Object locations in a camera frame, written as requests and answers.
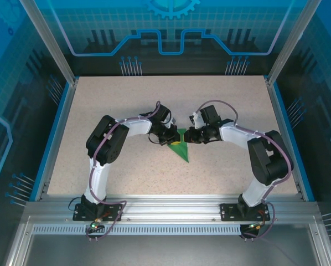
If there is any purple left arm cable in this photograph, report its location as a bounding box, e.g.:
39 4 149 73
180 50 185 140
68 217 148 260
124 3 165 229
85 101 162 242

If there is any aluminium mounting beam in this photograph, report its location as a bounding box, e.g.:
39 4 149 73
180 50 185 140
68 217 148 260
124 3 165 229
24 193 321 222

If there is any thin black base cable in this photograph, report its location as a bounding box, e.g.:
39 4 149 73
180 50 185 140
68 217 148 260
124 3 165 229
68 196 82 212

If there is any aluminium frame post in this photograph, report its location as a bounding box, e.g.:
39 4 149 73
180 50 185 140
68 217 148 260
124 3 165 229
19 0 80 86
265 0 323 86

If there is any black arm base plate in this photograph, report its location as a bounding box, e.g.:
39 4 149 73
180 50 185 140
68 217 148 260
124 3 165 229
219 202 271 222
73 203 124 222

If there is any blue trimmed aluminium side rail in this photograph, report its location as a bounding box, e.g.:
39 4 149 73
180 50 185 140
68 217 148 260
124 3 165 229
265 79 316 202
29 79 80 202

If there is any cable connector with light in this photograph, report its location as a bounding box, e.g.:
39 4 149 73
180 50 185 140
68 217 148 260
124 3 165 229
245 221 266 232
88 218 105 233

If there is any blue printed gear panel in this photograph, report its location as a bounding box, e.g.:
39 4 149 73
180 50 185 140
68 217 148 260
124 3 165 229
32 0 307 77

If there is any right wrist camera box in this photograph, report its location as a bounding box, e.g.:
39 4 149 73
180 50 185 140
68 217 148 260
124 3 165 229
188 110 204 130

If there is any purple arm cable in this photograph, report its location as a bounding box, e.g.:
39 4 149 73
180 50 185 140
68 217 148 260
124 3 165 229
194 99 293 239
85 101 162 242

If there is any slotted grey cable duct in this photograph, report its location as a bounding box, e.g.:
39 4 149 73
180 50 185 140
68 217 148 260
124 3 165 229
32 224 243 236

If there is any blue printed side panel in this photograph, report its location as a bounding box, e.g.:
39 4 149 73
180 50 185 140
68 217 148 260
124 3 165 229
0 0 72 211
273 0 331 244

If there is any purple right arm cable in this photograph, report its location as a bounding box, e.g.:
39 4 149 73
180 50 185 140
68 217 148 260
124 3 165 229
194 99 293 239

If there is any green paper sheet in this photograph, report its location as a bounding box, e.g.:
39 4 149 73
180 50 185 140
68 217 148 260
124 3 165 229
167 128 190 163

